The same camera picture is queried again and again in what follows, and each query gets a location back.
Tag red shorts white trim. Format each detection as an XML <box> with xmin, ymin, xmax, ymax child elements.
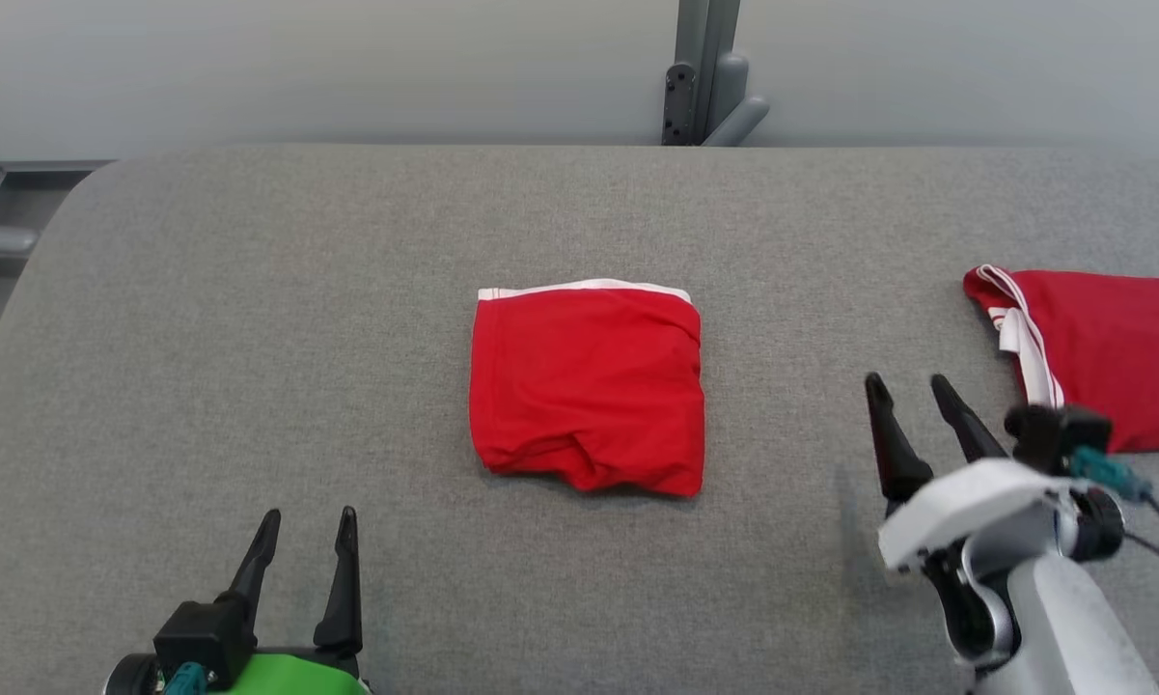
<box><xmin>469</xmin><ymin>278</ymin><xmax>706</xmax><ymax>498</ymax></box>

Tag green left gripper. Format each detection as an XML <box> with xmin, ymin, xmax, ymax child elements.
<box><xmin>213</xmin><ymin>505</ymin><xmax>373</xmax><ymax>695</ymax></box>

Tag right camera cable teal connector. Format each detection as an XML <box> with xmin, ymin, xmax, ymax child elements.
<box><xmin>1068</xmin><ymin>445</ymin><xmax>1159</xmax><ymax>562</ymax></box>

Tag grey fabric sofa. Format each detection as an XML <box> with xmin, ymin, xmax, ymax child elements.
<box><xmin>0</xmin><ymin>145</ymin><xmax>1159</xmax><ymax>695</ymax></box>

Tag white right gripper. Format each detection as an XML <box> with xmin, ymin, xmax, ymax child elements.
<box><xmin>865</xmin><ymin>373</ymin><xmax>1073</xmax><ymax>574</ymax></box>

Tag red Bulls jersey white sleeves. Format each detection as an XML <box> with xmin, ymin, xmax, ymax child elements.
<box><xmin>963</xmin><ymin>264</ymin><xmax>1159</xmax><ymax>455</ymax></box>

